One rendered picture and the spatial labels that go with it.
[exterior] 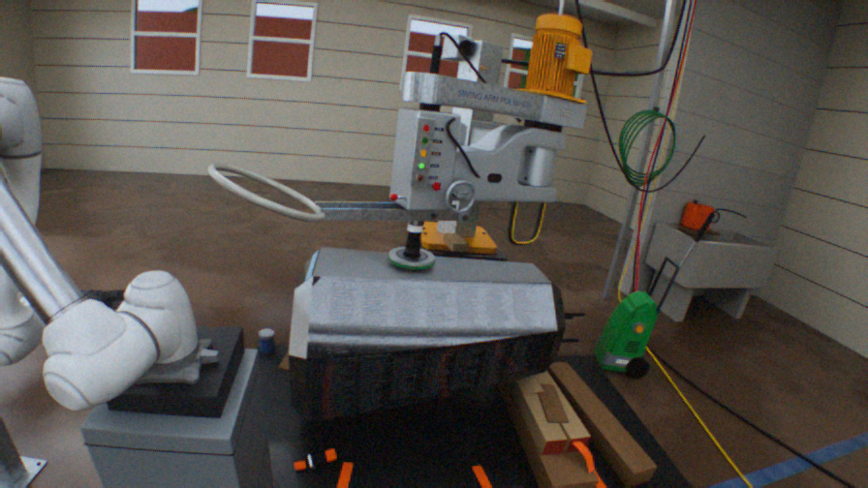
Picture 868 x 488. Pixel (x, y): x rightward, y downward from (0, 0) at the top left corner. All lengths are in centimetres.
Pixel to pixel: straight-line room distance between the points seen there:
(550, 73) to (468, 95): 50
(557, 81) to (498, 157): 49
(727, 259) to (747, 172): 130
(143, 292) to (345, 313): 88
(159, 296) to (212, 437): 37
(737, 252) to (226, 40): 827
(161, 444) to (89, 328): 37
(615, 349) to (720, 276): 178
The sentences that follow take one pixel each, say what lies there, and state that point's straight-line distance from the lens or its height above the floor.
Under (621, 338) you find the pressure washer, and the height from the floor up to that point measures 29.
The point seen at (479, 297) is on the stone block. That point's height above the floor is 81.
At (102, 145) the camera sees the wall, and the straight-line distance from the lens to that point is 940.
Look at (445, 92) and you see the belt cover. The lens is 168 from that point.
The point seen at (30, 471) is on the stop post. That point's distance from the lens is 243.
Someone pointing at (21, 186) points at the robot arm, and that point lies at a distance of 131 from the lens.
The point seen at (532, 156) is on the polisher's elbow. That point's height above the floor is 143.
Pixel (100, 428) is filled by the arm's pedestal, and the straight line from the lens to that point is 125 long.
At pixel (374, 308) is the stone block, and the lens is 171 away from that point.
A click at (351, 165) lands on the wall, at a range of 793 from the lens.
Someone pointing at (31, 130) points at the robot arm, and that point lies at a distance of 126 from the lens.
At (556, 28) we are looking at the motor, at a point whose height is 207.
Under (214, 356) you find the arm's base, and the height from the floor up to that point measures 91.
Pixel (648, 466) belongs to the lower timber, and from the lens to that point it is 232.
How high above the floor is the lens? 159
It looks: 19 degrees down
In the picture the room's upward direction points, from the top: 8 degrees clockwise
